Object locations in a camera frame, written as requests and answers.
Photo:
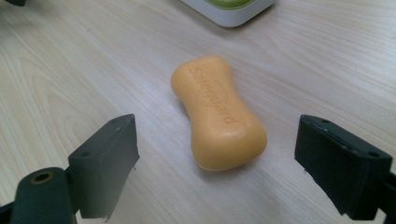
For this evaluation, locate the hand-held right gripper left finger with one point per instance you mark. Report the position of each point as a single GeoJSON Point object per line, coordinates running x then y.
{"type": "Point", "coordinates": [102, 168]}

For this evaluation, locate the dark object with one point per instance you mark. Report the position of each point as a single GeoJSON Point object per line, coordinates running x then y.
{"type": "Point", "coordinates": [15, 2]}

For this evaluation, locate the white and green soap dish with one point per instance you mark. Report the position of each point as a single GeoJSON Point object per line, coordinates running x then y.
{"type": "Point", "coordinates": [229, 11]}

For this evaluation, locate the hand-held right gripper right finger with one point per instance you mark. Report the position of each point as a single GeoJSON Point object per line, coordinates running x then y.
{"type": "Point", "coordinates": [339, 174]}

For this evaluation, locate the orange soap bar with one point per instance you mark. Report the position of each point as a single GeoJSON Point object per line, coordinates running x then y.
{"type": "Point", "coordinates": [218, 118]}

